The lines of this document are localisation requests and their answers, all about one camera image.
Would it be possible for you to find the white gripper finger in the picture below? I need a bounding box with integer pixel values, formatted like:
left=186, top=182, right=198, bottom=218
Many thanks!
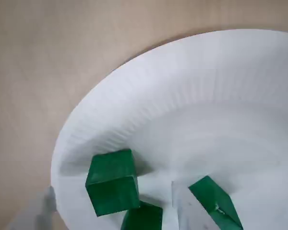
left=171, top=181, right=208, bottom=230
left=7, top=186, right=63, bottom=230

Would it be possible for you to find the green cube block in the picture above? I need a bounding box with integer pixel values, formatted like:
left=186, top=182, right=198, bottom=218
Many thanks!
left=85, top=149, right=140, bottom=218
left=120, top=200, right=164, bottom=230
left=188, top=175, right=243, bottom=230

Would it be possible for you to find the white paper plate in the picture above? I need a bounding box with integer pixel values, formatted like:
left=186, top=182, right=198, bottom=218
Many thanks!
left=50, top=28, right=288, bottom=230

